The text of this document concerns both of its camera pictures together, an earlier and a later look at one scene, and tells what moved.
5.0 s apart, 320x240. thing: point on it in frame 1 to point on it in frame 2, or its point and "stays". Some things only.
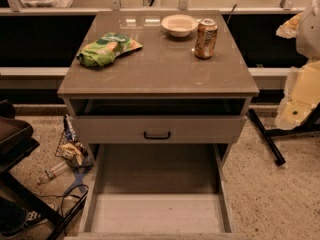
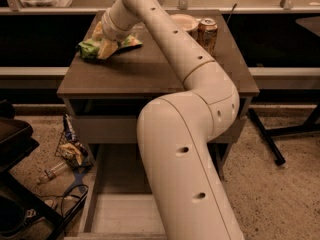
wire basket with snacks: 71,149 stays
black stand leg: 309,125 stays
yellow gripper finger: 291,114 to 98,34
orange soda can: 206,38 stays
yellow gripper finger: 288,29 to 107,47
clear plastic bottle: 51,172 stays
